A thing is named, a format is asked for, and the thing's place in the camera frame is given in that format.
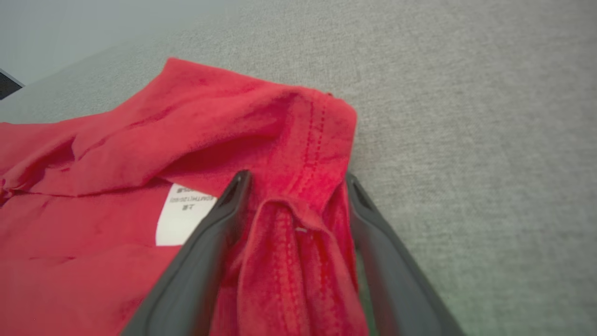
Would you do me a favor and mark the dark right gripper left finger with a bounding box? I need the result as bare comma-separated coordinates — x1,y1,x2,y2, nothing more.
120,169,252,336

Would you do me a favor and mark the dark object at edge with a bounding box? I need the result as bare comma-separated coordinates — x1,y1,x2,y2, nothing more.
0,69,25,100

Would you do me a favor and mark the red shirt with white-striped cuffs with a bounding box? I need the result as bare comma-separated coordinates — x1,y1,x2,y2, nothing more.
0,57,374,336

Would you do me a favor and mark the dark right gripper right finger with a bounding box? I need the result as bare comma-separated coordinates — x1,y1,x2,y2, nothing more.
346,172,467,336

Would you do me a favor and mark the grey fabric sofa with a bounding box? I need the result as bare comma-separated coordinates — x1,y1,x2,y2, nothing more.
0,0,597,336

